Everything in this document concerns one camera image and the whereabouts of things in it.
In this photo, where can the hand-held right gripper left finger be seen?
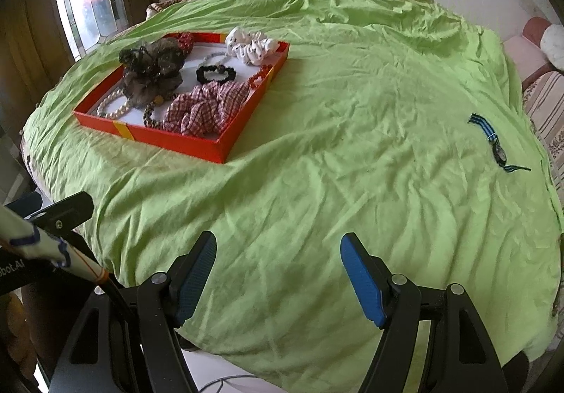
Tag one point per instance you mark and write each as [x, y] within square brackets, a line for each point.
[196, 274]

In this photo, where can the striped mattress cover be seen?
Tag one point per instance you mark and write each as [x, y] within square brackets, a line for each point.
[546, 106]

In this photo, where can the red gingham scrunchie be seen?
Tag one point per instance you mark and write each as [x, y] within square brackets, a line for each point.
[207, 106]

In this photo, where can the dark sheer scrunchie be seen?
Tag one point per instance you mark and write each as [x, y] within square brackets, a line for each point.
[150, 66]

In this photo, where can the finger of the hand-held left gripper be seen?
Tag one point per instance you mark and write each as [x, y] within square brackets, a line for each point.
[66, 208]

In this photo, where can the white printed scrunchie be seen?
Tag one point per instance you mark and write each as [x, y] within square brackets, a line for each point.
[249, 47]

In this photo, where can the green bed sheet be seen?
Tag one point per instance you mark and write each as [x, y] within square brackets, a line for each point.
[330, 177]

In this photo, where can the brown knit blanket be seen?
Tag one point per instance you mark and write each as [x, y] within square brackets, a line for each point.
[169, 2]

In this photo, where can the black scrunchie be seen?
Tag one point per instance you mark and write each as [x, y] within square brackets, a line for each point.
[202, 74]

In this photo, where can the pale pink cushion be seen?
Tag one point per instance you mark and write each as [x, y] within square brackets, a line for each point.
[520, 55]

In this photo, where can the white pillow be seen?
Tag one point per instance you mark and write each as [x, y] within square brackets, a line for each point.
[553, 49]

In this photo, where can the brown curtain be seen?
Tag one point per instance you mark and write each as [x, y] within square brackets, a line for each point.
[26, 44]

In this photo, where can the red patterned scrunchie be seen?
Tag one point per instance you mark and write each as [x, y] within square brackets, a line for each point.
[184, 41]

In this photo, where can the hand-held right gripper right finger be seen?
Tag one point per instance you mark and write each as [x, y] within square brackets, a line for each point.
[363, 282]

